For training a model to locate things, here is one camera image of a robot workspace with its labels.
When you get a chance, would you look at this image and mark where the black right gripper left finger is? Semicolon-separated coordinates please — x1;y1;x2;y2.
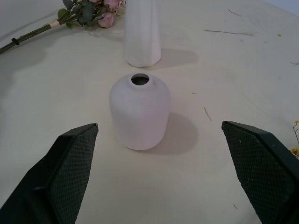
0;123;99;224

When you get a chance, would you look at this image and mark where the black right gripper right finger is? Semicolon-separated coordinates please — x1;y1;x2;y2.
221;120;299;224

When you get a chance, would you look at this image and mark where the short round pink vase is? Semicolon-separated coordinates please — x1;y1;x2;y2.
109;72;172;151

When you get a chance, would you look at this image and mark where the tall white ribbed vase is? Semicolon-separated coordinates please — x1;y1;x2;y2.
123;0;162;68

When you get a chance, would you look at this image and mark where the yellow dried flower sprig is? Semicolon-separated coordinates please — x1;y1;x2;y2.
289;119;299;160

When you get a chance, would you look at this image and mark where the long thin dry twig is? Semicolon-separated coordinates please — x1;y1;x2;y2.
203;29;255;36

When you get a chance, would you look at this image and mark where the pink rose bouquet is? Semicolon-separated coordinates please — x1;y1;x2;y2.
0;0;127;55

